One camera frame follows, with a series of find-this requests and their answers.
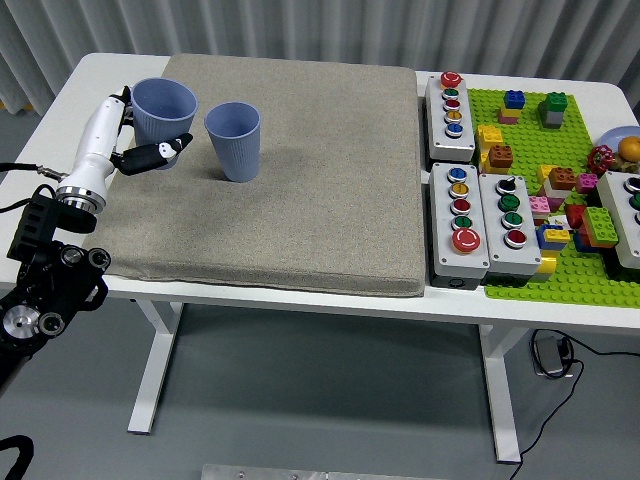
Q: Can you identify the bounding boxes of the red brick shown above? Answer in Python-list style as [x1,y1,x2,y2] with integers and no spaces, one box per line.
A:
[564,203,589,230]

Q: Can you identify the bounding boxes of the green studded baseplate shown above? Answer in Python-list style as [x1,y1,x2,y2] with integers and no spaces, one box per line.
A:
[465,87,640,307]

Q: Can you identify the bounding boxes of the green grey brick stack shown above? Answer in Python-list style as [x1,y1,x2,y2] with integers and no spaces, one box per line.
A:
[537,92,569,130]

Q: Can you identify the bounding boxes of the five-button control box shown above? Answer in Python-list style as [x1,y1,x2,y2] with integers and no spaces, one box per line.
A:
[428,162,491,290]

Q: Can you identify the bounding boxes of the black power cable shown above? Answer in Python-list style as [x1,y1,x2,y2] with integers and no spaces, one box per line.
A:
[509,330,640,480]

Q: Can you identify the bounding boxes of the blue ribbed cup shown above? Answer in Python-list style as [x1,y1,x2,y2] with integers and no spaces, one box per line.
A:
[204,101,262,184]
[130,77,199,171]

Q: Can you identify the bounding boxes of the white table leg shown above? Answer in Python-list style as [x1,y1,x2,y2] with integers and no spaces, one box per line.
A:
[477,323,522,464]
[127,299,184,435]

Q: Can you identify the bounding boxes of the grey-brown fabric mat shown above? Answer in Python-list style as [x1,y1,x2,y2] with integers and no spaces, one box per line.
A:
[80,53,426,299]

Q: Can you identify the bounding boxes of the grey power adapter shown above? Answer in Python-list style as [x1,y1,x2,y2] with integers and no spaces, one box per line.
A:
[532,335,567,377]

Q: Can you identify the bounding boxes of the brown brick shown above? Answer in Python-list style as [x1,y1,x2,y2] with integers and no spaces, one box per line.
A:
[487,144,515,170]

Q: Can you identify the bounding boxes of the grey control box, black buttons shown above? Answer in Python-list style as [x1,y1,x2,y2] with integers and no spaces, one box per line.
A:
[595,170,640,271]

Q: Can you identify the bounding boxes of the grey pleated curtain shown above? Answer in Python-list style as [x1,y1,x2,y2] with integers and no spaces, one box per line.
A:
[0,0,640,117]

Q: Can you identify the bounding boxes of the light blue plate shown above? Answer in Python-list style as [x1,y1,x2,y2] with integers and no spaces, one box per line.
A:
[598,126,640,161]

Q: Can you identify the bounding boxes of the five-button box, black cable gland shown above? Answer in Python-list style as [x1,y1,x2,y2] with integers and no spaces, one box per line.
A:
[423,71,477,164]

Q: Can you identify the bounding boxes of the green orange brick stack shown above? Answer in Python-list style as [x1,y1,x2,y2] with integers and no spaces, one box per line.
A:
[581,206,620,250]

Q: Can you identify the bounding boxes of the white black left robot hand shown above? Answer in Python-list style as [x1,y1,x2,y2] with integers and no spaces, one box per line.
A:
[55,85,195,201]

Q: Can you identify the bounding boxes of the yellow cylinder brick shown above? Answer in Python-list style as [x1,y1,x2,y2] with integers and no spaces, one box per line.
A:
[532,251,559,284]

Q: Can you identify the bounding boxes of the red valve wheel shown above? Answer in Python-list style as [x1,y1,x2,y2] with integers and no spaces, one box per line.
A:
[587,145,614,175]

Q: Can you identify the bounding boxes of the control box with black switch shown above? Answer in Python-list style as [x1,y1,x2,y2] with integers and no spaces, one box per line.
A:
[478,172,544,287]

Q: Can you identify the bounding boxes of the blue yellow pink brick stack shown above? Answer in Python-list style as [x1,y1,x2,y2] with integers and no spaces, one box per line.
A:
[498,90,527,125]

